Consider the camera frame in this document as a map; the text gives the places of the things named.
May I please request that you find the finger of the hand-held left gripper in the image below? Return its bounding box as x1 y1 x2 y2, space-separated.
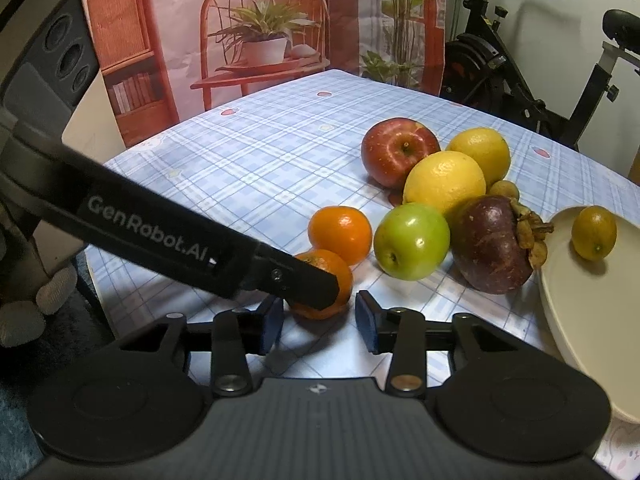
249 242 342 312

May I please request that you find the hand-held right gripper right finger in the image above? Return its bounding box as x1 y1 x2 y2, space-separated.
354 290 507 397

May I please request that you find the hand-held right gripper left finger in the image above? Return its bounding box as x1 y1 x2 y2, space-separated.
120 295 286 397

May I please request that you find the orange tangerine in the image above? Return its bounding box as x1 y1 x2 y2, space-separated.
289 249 354 321
307 206 373 267

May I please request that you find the green apple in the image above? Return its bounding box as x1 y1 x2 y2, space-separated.
373 203 452 281

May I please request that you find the purple mangosteen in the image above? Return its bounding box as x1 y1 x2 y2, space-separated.
446 196 555 295

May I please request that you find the large yellow lemon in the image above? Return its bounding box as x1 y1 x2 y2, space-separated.
403 150 487 218

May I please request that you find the cream round plate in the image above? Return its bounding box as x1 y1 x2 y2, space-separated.
537 205 640 424

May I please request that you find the small yellow kumquat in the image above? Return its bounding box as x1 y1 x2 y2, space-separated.
571 205 618 262

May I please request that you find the person's left hand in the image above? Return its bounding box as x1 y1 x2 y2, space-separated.
0 264 79 349

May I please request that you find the blue checked tablecloth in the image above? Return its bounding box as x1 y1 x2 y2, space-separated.
85 69 640 480

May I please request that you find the red apple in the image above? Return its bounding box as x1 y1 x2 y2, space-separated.
361 117 456 190

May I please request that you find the small brown longan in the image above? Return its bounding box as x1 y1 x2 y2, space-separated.
487 180 521 201

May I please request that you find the black exercise bike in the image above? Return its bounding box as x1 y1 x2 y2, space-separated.
440 0 640 154

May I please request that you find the printed wall poster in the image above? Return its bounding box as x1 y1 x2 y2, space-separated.
80 0 448 149

